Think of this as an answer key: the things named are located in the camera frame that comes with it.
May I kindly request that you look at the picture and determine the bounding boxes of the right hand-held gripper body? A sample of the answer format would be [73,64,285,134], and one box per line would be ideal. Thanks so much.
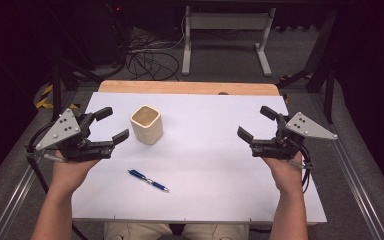
[250,111,339,161]

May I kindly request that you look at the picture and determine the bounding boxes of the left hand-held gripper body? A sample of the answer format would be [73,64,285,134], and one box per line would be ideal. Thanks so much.
[34,108,116,164]

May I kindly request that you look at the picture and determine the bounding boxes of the beige square cup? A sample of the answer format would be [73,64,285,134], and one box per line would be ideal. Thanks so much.
[129,104,164,146]

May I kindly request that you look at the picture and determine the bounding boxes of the blue pen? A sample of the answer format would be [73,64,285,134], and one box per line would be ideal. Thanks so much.
[127,169,170,193]

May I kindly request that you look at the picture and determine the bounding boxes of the person's left hand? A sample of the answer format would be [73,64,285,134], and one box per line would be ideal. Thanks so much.
[49,150,100,198]

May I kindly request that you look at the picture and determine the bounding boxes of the person's right hand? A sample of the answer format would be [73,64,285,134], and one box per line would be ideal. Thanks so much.
[262,151,306,197]

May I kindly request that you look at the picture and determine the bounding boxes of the yellow black hazard tape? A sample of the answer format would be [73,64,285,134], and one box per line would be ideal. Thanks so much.
[34,83,80,110]

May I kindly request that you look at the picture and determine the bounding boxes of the black tripod stand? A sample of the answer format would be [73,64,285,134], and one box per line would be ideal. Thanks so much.
[276,9,337,125]
[46,6,105,122]

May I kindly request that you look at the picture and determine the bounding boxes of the person's left leg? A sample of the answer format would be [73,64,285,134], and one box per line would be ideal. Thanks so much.
[103,222,172,240]

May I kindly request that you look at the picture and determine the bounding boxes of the person's leg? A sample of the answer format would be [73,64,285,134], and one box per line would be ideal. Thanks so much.
[103,222,172,240]
[182,223,250,240]

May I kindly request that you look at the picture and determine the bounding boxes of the white metal stand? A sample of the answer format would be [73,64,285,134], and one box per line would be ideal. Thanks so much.
[181,5,277,77]

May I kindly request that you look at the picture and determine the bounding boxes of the person's right leg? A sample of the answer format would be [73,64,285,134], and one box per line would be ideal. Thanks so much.
[182,223,250,240]

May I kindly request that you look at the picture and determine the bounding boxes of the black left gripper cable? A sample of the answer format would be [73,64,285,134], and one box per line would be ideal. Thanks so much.
[25,120,90,240]

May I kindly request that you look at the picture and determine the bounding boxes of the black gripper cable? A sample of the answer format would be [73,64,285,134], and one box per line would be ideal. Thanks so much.
[299,144,316,195]
[25,120,90,240]

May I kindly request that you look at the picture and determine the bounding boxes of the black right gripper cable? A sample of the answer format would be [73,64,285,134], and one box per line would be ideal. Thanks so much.
[299,144,316,195]

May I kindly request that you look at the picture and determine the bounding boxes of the black floor cables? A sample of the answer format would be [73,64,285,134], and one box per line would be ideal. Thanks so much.
[124,26,186,82]

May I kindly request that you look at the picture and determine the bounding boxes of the aluminium floor rail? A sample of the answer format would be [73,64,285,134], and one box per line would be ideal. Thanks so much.
[308,93,382,240]
[0,155,45,240]

